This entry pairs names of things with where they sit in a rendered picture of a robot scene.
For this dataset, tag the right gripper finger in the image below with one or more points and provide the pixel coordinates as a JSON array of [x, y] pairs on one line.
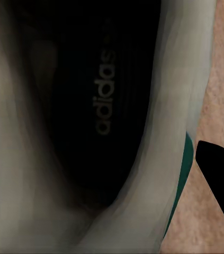
[[210, 158]]

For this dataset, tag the gym shoe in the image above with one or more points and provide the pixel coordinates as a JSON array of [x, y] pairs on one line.
[[100, 102]]

